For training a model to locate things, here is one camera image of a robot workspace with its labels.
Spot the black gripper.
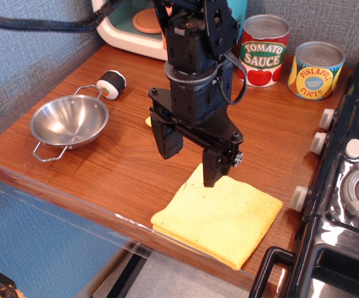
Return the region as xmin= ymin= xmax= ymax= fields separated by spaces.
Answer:
xmin=148 ymin=77 xmax=243 ymax=187

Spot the yellow brush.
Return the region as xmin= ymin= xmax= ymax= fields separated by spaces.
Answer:
xmin=145 ymin=117 xmax=152 ymax=128

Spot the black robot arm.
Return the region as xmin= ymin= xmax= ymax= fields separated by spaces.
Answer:
xmin=148 ymin=1 xmax=245 ymax=187

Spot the yellow towel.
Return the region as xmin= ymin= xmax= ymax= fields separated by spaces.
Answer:
xmin=151 ymin=165 xmax=283 ymax=270

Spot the toy sushi roll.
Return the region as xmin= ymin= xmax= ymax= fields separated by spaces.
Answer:
xmin=96 ymin=70 xmax=127 ymax=100

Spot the white stove knob lower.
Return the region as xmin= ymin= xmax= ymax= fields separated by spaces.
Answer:
xmin=291 ymin=186 xmax=309 ymax=212

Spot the white stove knob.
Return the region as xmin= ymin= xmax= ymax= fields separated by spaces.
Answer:
xmin=310 ymin=132 xmax=327 ymax=155
xmin=319 ymin=109 xmax=335 ymax=130
xmin=291 ymin=186 xmax=309 ymax=212

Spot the white stove knob middle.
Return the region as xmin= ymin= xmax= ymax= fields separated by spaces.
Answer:
xmin=310 ymin=132 xmax=327 ymax=155

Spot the tomato sauce can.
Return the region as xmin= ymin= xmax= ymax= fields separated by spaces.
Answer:
xmin=239 ymin=14 xmax=291 ymax=87

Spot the white teal toy microwave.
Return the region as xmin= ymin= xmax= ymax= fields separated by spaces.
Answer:
xmin=97 ymin=1 xmax=247 ymax=69

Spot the white stove knob upper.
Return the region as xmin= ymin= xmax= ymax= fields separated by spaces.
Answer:
xmin=319 ymin=109 xmax=335 ymax=130

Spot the pineapple slices can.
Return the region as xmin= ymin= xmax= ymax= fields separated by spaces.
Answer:
xmin=288 ymin=41 xmax=345 ymax=101

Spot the black toy stove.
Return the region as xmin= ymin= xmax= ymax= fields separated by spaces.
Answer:
xmin=249 ymin=53 xmax=359 ymax=298

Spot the black oven door handle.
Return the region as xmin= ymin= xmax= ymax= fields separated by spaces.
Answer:
xmin=249 ymin=246 xmax=296 ymax=297

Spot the steel bowl with handles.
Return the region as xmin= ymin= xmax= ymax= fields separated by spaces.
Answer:
xmin=30 ymin=85 xmax=109 ymax=163

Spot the black braided cable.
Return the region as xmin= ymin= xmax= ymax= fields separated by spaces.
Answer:
xmin=0 ymin=0 xmax=121 ymax=33

